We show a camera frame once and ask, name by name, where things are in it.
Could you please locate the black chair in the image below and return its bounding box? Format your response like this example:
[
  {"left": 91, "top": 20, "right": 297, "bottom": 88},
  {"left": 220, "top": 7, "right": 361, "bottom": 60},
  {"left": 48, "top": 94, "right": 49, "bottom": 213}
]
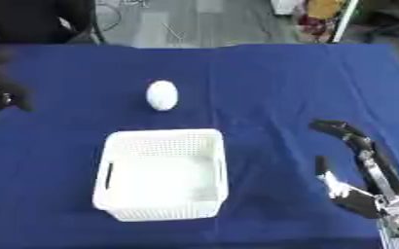
[{"left": 354, "top": 0, "right": 399, "bottom": 63}]

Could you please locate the white plastic basket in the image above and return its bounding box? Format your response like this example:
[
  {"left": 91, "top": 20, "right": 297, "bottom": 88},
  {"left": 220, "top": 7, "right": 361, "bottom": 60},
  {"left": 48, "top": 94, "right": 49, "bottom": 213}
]
[{"left": 91, "top": 127, "right": 231, "bottom": 223}]

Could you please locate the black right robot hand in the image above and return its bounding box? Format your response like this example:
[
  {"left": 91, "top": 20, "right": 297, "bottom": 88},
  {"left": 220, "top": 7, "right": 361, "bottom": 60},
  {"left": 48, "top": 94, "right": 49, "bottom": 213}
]
[{"left": 308, "top": 119, "right": 399, "bottom": 228}]

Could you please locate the white egg-shaped object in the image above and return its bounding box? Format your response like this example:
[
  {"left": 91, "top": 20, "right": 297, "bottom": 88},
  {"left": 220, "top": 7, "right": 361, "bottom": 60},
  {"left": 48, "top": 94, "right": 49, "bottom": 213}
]
[{"left": 145, "top": 79, "right": 181, "bottom": 112}]

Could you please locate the white pole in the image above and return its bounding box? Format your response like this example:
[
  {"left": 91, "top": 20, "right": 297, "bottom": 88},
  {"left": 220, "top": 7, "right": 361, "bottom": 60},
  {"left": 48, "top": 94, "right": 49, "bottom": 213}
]
[{"left": 327, "top": 0, "right": 362, "bottom": 44}]

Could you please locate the red and yellow bag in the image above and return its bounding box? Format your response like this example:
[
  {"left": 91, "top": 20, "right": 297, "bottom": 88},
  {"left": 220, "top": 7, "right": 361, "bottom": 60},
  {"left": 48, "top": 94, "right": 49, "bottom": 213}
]
[{"left": 296, "top": 0, "right": 346, "bottom": 42}]

